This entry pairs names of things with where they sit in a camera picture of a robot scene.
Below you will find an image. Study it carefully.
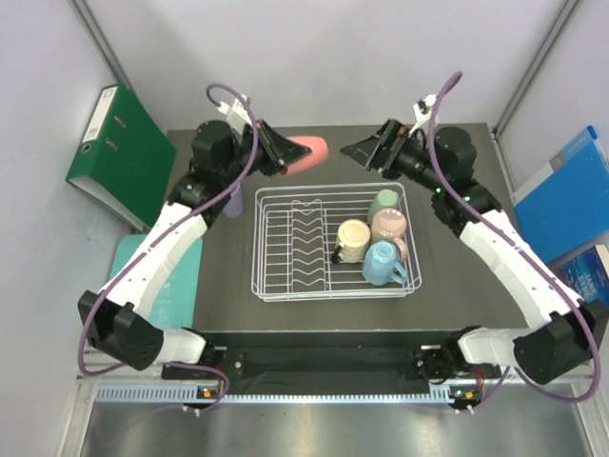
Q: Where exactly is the white wire dish rack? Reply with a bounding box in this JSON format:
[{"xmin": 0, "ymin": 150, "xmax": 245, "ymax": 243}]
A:
[{"xmin": 251, "ymin": 182, "xmax": 422, "ymax": 302}]

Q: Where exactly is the pink mug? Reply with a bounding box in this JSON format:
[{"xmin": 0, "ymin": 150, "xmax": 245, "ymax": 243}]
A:
[{"xmin": 370, "ymin": 208, "xmax": 408, "ymax": 262}]

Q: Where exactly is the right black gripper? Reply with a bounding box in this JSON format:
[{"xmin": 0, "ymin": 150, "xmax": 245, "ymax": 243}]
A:
[{"xmin": 340, "ymin": 119, "xmax": 446, "ymax": 194}]

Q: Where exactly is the cream mug black handle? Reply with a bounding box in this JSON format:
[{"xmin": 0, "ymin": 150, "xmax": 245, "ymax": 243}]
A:
[{"xmin": 330, "ymin": 219, "xmax": 371, "ymax": 265}]

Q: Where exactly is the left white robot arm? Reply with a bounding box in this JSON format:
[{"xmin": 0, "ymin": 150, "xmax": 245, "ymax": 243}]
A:
[{"xmin": 77, "ymin": 120, "xmax": 328, "ymax": 378}]

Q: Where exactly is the blue mug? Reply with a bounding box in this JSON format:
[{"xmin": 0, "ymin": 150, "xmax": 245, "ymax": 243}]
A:
[{"xmin": 362, "ymin": 240, "xmax": 408, "ymax": 287}]

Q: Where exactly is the aluminium rail frame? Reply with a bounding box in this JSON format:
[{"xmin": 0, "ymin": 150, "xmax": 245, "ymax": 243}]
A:
[{"xmin": 58, "ymin": 333, "xmax": 608, "ymax": 456}]

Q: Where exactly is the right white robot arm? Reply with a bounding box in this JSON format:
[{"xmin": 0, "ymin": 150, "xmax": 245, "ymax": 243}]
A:
[{"xmin": 341, "ymin": 119, "xmax": 608, "ymax": 385}]

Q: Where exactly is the purple cable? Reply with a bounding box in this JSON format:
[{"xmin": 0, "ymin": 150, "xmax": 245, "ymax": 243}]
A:
[
  {"xmin": 426, "ymin": 70, "xmax": 601, "ymax": 414},
  {"xmin": 77, "ymin": 84, "xmax": 261, "ymax": 413}
]

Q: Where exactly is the green cup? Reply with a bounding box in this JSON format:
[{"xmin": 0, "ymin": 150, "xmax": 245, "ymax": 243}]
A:
[{"xmin": 367, "ymin": 189, "xmax": 400, "ymax": 224}]

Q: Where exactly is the green ring binder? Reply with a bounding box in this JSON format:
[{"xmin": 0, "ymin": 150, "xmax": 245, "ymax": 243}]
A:
[{"xmin": 66, "ymin": 84, "xmax": 176, "ymax": 231}]

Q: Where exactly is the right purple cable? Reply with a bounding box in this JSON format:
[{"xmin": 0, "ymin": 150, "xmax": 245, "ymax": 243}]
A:
[{"xmin": 426, "ymin": 70, "xmax": 601, "ymax": 414}]

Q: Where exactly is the purple cup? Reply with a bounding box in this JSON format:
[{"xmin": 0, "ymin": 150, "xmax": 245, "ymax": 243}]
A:
[{"xmin": 223, "ymin": 186, "xmax": 244, "ymax": 219}]

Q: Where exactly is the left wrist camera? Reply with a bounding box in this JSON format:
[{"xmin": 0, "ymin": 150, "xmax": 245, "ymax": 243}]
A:
[{"xmin": 218, "ymin": 98, "xmax": 251, "ymax": 133}]

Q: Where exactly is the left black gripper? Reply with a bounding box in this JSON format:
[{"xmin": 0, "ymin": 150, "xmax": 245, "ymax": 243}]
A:
[{"xmin": 219, "ymin": 119, "xmax": 311, "ymax": 186}]

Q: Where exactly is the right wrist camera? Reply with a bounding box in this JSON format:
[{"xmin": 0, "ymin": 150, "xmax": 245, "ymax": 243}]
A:
[{"xmin": 408, "ymin": 94, "xmax": 437, "ymax": 136}]

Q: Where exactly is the blue folder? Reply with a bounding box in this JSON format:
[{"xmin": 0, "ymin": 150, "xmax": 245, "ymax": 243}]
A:
[{"xmin": 512, "ymin": 126, "xmax": 608, "ymax": 263}]

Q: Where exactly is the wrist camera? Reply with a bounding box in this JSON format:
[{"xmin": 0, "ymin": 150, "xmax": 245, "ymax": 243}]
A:
[
  {"xmin": 408, "ymin": 94, "xmax": 437, "ymax": 136},
  {"xmin": 218, "ymin": 98, "xmax": 251, "ymax": 133}
]

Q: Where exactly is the red cup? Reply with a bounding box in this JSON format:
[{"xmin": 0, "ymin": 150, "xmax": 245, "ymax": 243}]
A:
[{"xmin": 284, "ymin": 136, "xmax": 329, "ymax": 176}]

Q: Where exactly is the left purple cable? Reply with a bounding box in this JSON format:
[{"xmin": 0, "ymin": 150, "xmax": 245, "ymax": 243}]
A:
[{"xmin": 77, "ymin": 84, "xmax": 261, "ymax": 413}]

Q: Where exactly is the Jane Eyre book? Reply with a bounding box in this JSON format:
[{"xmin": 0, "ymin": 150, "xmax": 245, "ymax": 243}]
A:
[{"xmin": 555, "ymin": 244, "xmax": 609, "ymax": 306}]

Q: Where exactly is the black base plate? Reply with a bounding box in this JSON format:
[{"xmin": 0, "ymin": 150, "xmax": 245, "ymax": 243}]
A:
[{"xmin": 161, "ymin": 328, "xmax": 520, "ymax": 394}]

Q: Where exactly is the teal cutting board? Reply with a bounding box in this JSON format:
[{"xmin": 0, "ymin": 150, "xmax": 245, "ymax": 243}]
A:
[{"xmin": 109, "ymin": 234, "xmax": 203, "ymax": 328}]

